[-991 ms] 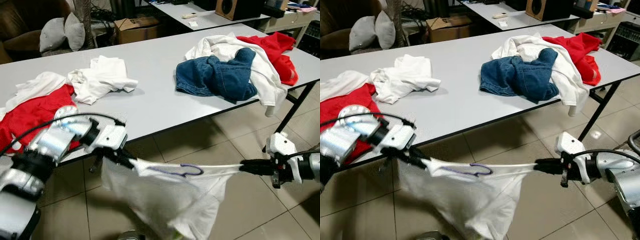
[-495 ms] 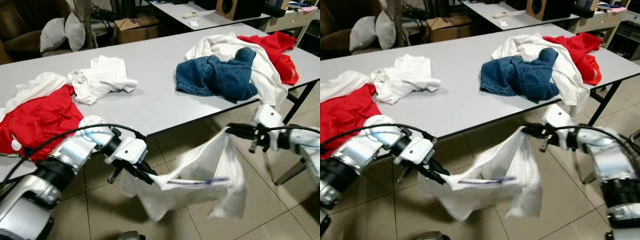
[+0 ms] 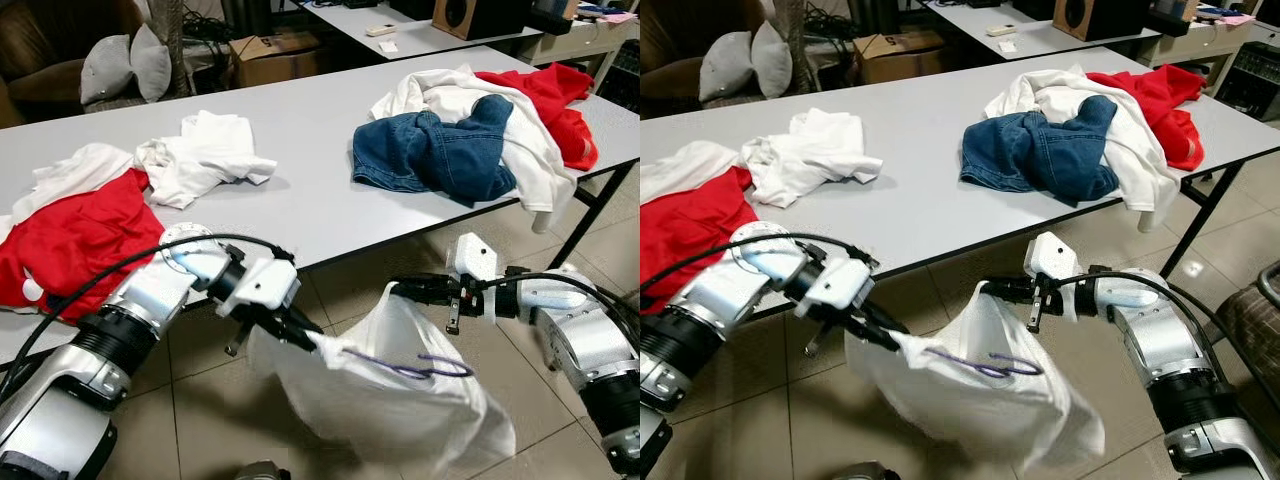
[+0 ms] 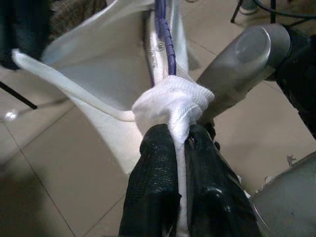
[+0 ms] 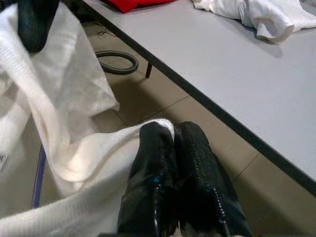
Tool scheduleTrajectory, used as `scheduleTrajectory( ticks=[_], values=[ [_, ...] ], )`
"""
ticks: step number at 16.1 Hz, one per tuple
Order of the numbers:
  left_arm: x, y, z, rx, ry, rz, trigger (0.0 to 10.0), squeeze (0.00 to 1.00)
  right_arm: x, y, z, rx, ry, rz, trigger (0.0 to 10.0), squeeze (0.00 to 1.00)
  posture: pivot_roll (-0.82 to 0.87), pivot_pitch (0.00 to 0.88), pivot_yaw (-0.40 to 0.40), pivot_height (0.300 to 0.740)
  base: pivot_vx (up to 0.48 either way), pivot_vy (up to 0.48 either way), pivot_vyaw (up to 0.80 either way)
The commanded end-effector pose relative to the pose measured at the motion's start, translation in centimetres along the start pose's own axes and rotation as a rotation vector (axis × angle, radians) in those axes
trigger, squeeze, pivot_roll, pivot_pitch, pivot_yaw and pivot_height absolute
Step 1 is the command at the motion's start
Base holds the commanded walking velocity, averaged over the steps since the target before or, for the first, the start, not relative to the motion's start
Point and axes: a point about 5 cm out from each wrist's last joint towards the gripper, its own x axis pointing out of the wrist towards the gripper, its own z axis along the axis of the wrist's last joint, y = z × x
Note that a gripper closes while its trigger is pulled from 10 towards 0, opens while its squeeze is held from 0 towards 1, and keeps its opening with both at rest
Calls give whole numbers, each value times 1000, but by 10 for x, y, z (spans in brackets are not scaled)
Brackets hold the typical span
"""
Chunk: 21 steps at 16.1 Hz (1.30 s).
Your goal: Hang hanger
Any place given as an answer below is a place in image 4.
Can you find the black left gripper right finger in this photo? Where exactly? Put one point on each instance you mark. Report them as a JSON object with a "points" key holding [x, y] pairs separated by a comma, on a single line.
{"points": [[217, 197]]}

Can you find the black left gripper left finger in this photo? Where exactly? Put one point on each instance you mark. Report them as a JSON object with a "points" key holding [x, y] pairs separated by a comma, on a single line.
{"points": [[153, 185]]}

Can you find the purple plastic hanger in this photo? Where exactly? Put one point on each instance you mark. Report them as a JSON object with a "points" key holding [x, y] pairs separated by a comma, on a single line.
{"points": [[168, 42]]}

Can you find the white shirt with black print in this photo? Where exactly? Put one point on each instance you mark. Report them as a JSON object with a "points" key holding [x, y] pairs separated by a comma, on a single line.
{"points": [[98, 64]]}

